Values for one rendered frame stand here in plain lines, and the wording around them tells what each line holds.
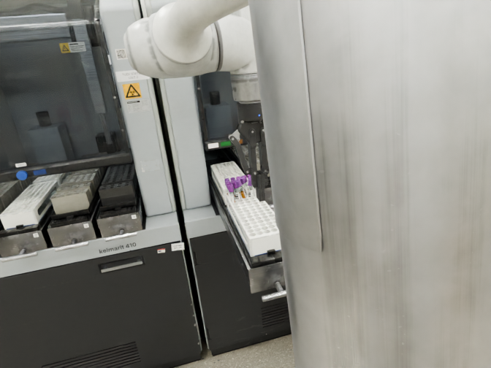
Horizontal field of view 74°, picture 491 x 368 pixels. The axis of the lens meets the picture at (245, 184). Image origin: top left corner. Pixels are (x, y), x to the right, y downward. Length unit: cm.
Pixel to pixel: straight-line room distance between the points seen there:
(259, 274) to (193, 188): 54
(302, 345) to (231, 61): 57
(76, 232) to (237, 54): 82
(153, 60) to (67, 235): 76
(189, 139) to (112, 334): 80
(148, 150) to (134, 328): 69
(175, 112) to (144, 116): 10
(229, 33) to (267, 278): 54
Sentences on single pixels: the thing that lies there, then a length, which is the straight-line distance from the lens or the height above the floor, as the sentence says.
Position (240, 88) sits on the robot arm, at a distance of 70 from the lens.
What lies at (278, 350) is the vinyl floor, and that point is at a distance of 169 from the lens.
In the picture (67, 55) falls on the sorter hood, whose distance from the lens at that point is 117.
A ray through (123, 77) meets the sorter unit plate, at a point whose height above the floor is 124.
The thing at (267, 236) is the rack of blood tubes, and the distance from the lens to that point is 80.
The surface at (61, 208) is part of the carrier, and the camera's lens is 128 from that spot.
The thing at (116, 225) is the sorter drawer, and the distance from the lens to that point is 120.
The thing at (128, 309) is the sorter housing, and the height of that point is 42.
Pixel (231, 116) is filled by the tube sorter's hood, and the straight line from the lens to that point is 118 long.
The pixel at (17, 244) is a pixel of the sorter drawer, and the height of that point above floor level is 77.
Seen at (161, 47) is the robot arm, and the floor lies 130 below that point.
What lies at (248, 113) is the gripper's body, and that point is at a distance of 71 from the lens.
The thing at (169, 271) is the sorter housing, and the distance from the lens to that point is 129.
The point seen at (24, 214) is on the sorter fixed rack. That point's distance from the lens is 127.
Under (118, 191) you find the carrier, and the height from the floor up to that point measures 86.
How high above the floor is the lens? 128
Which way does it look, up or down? 22 degrees down
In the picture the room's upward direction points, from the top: 5 degrees counter-clockwise
